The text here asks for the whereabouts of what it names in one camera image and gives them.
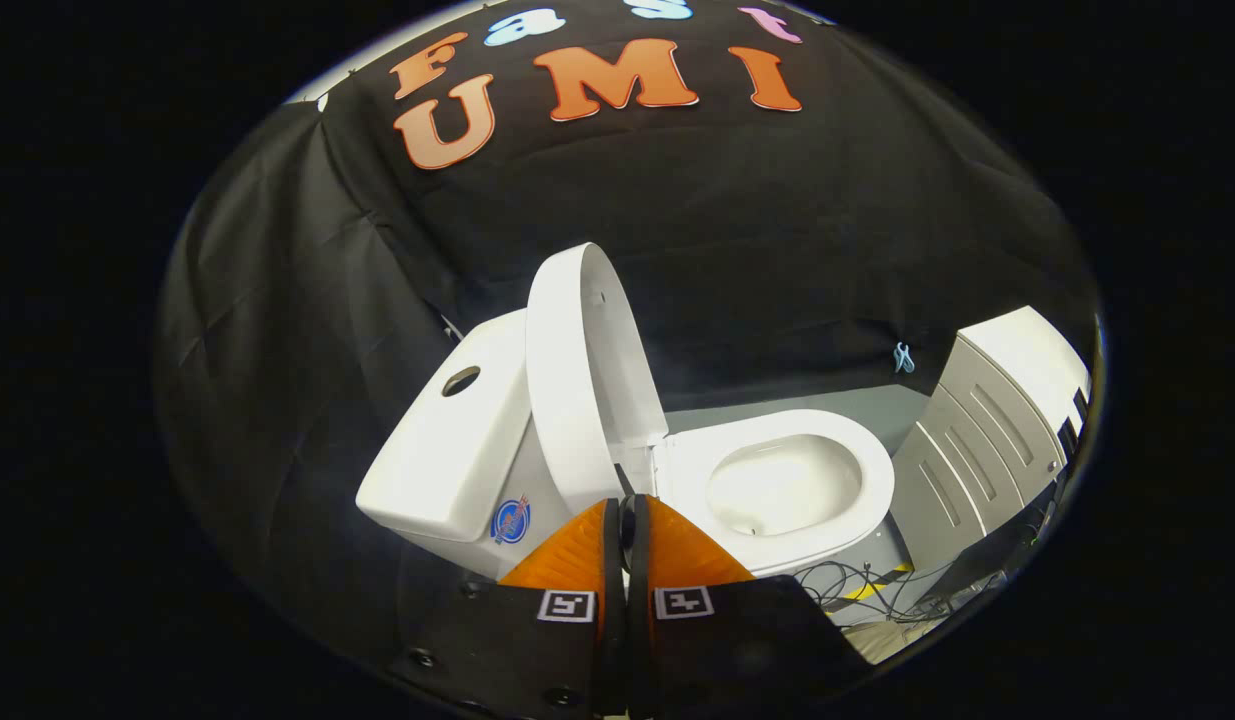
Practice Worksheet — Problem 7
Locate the yellow black floor tape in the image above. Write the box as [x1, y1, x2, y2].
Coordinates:
[841, 562, 916, 603]

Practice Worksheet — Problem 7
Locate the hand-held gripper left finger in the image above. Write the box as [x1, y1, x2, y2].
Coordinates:
[387, 497, 628, 719]

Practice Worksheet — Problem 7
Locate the white toilet lid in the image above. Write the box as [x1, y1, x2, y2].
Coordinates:
[524, 241, 670, 517]

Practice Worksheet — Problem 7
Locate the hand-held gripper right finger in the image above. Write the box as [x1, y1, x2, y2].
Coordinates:
[632, 494, 873, 719]

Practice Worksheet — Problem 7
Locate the grey panelled cabinet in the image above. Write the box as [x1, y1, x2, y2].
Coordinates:
[889, 305, 1094, 573]

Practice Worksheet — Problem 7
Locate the black backdrop cloth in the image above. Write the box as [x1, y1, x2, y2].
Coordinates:
[155, 0, 1103, 691]

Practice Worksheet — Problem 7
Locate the tangle of black cables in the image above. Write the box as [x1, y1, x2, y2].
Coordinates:
[792, 558, 983, 629]

